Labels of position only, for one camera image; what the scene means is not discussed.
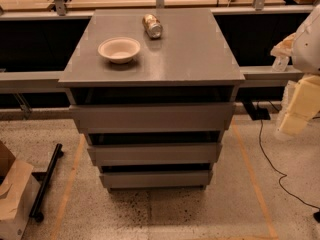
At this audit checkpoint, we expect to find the grey bottom drawer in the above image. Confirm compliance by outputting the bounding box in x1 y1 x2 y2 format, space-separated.
100 170 213 189

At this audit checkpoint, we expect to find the grey drawer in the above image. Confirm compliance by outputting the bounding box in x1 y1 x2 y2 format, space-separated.
88 143 222 166
69 103 234 133
100 170 213 189

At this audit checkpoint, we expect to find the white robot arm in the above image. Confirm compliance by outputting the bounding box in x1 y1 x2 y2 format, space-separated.
270 5 320 139

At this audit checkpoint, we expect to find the grey drawer cabinet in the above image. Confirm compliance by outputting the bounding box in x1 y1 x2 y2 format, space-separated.
59 9 244 175

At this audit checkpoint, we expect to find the grey top drawer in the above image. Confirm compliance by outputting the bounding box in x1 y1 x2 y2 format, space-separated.
69 103 234 133

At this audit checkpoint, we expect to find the grey middle drawer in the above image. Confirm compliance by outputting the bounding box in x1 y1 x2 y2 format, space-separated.
88 143 222 166

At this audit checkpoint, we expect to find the clear sanitizer pump bottle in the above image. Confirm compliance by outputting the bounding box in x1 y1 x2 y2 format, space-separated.
272 56 290 72

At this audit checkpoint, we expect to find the metal soda can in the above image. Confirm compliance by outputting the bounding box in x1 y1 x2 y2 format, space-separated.
142 14 163 39

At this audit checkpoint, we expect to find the white paper bowl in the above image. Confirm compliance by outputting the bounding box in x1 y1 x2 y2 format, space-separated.
98 37 141 64

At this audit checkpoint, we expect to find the black metal bar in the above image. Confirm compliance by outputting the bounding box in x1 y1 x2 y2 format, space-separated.
29 143 64 223

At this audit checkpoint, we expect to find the brown cardboard box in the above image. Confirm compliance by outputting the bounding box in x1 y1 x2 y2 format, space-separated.
0 142 40 240

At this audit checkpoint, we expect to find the black floor bracket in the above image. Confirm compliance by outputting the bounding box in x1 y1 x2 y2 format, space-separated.
242 101 271 121

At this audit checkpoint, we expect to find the black floor cable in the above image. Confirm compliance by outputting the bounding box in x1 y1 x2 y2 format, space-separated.
258 100 320 212

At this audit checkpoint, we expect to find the grey metal rail frame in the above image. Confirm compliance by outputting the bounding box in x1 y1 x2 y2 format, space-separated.
0 5 314 94

